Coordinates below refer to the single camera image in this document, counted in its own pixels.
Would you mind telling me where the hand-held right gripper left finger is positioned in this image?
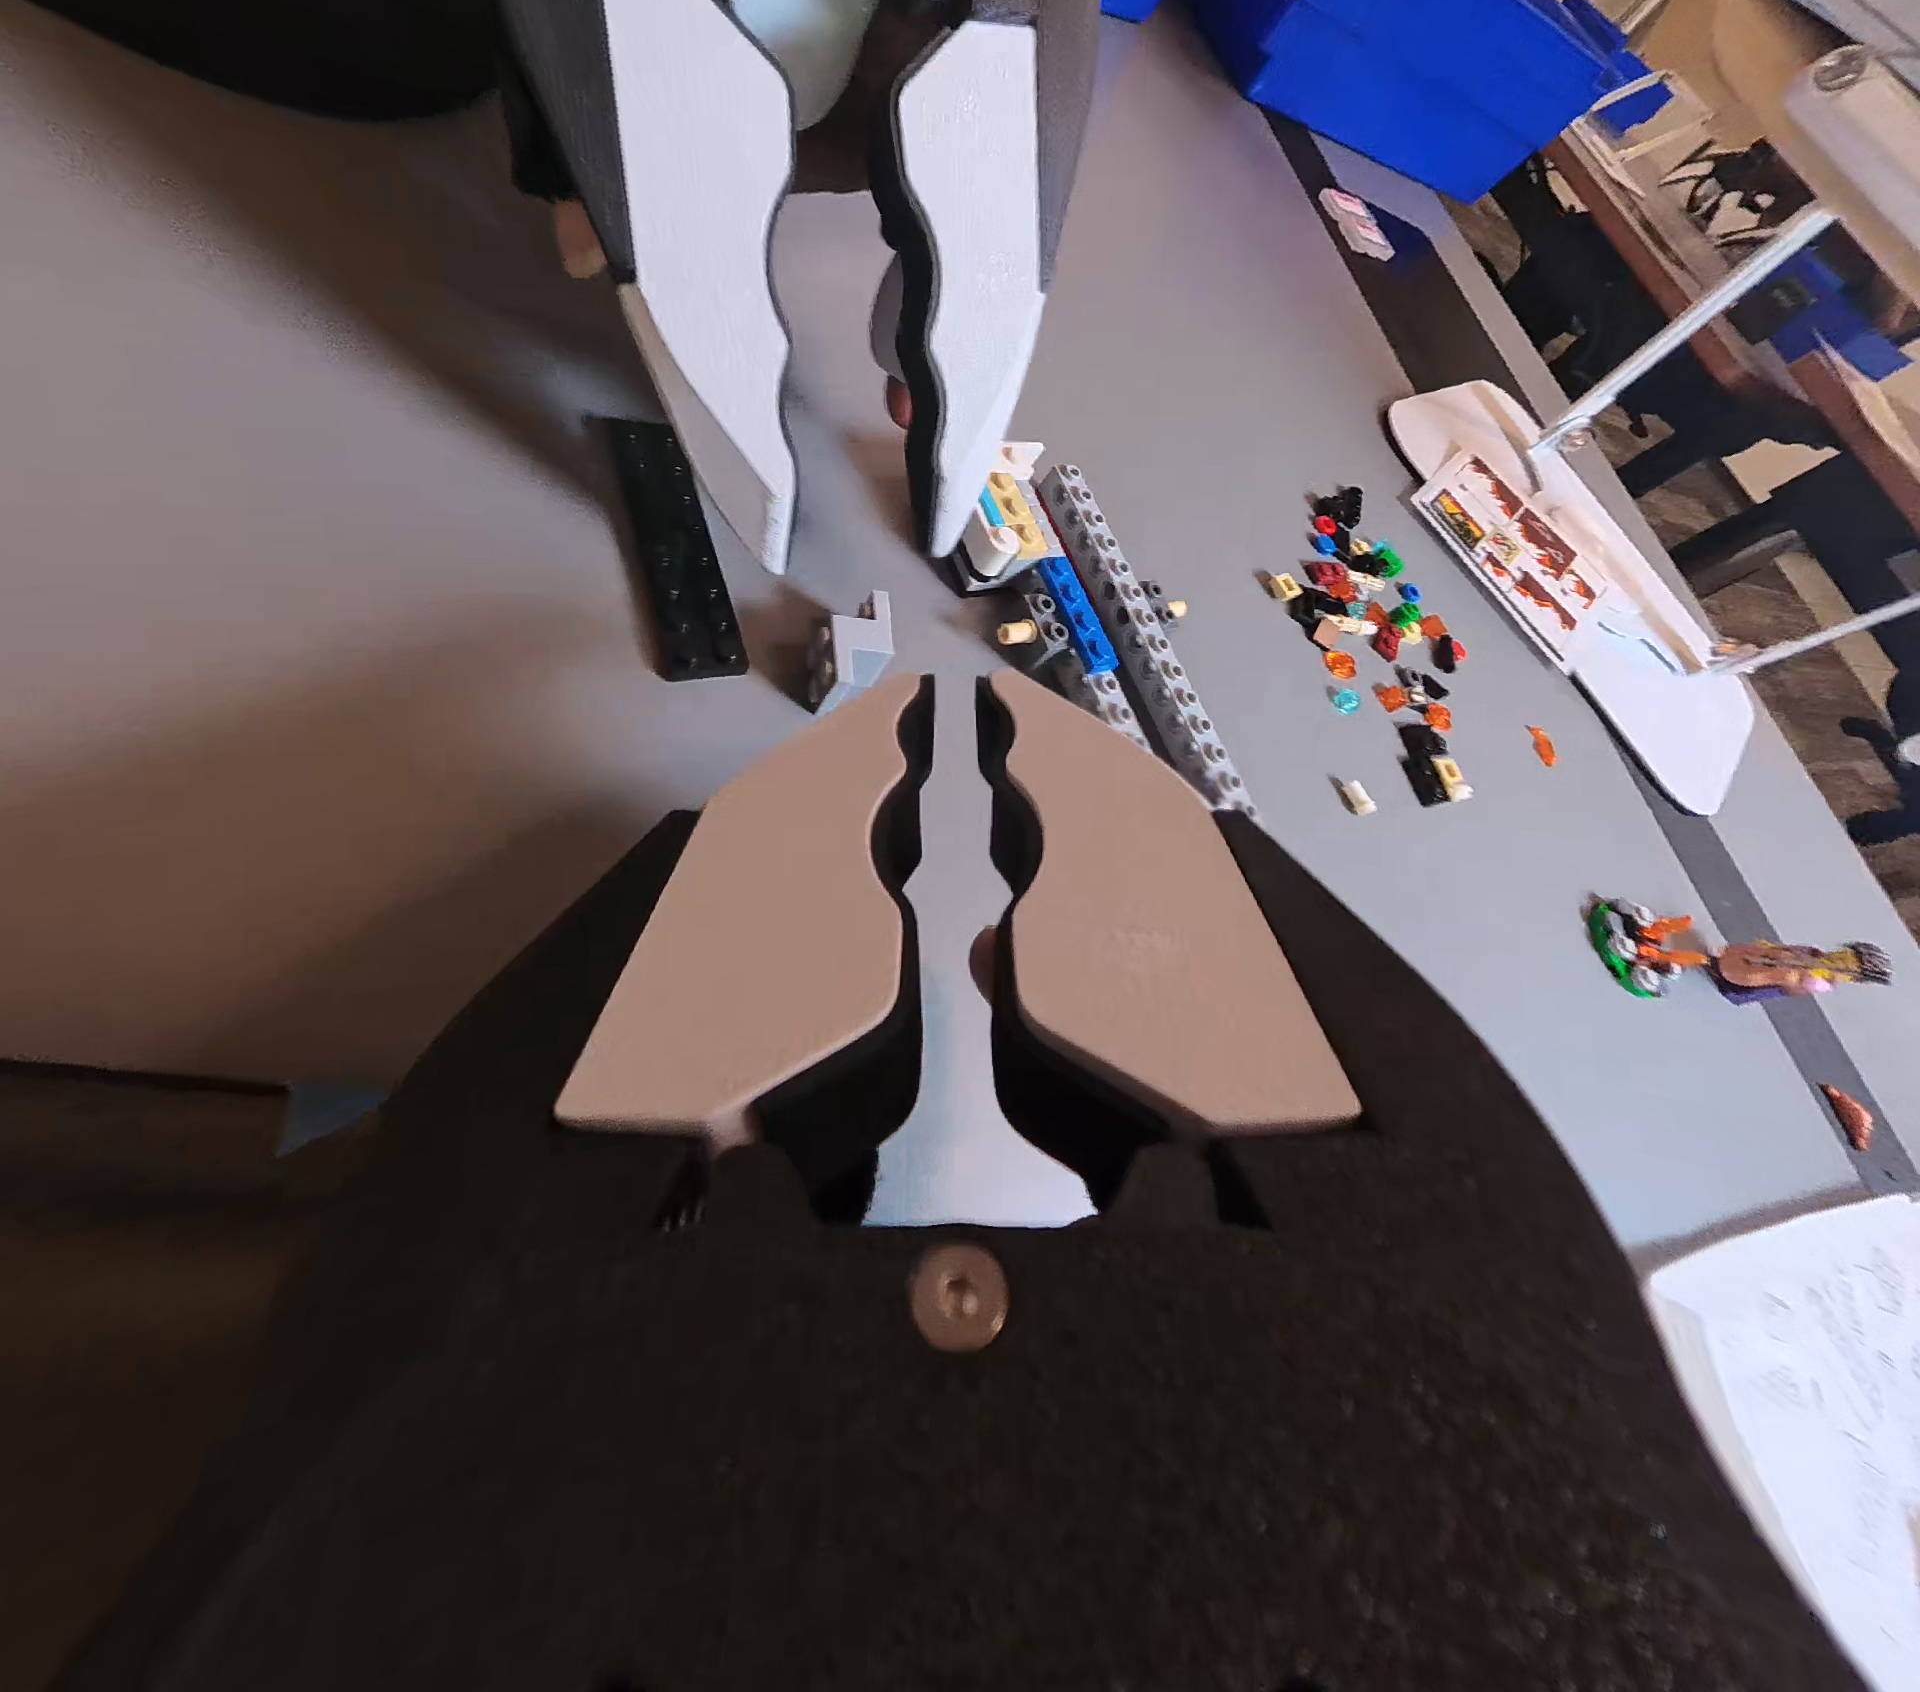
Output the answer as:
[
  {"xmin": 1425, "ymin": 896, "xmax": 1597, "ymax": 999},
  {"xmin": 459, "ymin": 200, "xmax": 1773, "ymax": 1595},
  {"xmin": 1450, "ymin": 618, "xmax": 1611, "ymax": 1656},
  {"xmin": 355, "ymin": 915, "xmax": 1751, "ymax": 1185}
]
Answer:
[{"xmin": 553, "ymin": 672, "xmax": 938, "ymax": 1223}]

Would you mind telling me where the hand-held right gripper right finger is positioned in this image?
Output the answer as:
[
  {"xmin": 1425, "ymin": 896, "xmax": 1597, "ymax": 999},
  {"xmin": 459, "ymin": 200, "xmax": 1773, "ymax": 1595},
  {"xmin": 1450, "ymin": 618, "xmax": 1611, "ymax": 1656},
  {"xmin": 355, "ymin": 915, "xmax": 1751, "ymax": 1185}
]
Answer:
[{"xmin": 978, "ymin": 668, "xmax": 1368, "ymax": 1218}]

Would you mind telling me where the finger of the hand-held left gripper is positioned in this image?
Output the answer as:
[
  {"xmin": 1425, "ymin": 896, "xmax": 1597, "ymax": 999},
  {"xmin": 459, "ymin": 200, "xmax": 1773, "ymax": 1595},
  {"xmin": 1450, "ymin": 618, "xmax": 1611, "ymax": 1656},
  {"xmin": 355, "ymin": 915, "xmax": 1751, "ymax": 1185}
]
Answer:
[
  {"xmin": 867, "ymin": 16, "xmax": 1053, "ymax": 561},
  {"xmin": 596, "ymin": 0, "xmax": 801, "ymax": 580}
]

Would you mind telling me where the grey lego bracket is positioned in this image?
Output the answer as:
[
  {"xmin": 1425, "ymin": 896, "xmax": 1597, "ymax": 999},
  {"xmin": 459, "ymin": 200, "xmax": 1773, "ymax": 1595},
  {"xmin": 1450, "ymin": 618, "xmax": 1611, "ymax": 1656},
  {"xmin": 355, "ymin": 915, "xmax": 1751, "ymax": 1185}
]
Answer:
[{"xmin": 810, "ymin": 588, "xmax": 899, "ymax": 716}]

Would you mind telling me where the long black lego plate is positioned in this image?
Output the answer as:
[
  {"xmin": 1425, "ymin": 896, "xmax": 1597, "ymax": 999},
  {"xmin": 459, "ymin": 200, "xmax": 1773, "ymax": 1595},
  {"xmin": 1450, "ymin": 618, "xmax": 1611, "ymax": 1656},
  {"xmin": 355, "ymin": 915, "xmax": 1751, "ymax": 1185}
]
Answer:
[{"xmin": 584, "ymin": 415, "xmax": 750, "ymax": 681}]

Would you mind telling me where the grey lego vehicle chassis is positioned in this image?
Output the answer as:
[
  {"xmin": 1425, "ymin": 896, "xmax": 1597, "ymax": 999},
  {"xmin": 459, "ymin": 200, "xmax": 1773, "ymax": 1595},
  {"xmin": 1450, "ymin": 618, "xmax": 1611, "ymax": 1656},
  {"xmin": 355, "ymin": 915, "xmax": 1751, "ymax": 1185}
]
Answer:
[{"xmin": 945, "ymin": 437, "xmax": 1261, "ymax": 824}]

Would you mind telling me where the white book stand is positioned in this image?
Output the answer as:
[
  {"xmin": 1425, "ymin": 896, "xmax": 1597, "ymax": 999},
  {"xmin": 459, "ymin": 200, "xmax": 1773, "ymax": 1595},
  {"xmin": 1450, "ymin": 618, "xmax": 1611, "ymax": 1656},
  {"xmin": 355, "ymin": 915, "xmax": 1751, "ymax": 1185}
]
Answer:
[{"xmin": 1387, "ymin": 0, "xmax": 1920, "ymax": 816}]

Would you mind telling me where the pile of small lego pieces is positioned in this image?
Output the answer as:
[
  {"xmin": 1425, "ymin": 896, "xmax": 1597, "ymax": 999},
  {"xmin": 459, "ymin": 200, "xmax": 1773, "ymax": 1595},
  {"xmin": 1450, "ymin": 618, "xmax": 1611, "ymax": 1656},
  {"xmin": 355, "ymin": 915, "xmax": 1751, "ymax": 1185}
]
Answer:
[{"xmin": 1261, "ymin": 488, "xmax": 1473, "ymax": 810}]

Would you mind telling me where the lego campfire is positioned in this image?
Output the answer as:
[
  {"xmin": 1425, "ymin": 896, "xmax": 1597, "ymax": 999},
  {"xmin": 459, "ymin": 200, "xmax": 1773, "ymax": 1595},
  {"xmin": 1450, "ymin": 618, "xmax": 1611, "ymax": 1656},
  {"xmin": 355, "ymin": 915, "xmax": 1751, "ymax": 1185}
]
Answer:
[{"xmin": 1586, "ymin": 896, "xmax": 1704, "ymax": 1002}]

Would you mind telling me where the lego minifigure with guitar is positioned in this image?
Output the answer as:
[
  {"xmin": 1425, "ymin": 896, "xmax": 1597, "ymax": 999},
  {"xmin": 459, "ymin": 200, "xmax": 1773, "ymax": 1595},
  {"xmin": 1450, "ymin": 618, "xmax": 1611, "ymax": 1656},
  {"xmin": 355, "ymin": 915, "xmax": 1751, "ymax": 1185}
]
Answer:
[{"xmin": 1703, "ymin": 938, "xmax": 1897, "ymax": 1008}]

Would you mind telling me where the sticker sheet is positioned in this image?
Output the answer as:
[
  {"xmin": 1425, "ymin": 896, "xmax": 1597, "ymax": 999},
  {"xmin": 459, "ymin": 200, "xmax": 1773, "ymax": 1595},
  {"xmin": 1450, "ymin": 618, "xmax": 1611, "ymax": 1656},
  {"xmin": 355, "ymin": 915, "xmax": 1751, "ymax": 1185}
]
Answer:
[{"xmin": 1411, "ymin": 449, "xmax": 1611, "ymax": 674}]

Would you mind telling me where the wooden office desk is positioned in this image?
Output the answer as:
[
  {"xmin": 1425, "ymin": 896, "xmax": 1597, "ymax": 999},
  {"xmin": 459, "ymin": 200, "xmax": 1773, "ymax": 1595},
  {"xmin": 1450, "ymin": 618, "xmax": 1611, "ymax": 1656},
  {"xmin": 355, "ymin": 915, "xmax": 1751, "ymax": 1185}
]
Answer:
[{"xmin": 1545, "ymin": 115, "xmax": 1920, "ymax": 553}]

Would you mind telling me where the white printed paper bag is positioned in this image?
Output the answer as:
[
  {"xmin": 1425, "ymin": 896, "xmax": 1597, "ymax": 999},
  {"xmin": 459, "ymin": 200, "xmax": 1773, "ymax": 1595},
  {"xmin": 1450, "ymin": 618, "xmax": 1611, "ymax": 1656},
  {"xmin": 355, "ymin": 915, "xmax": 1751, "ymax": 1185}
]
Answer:
[{"xmin": 1643, "ymin": 1193, "xmax": 1920, "ymax": 1692}]

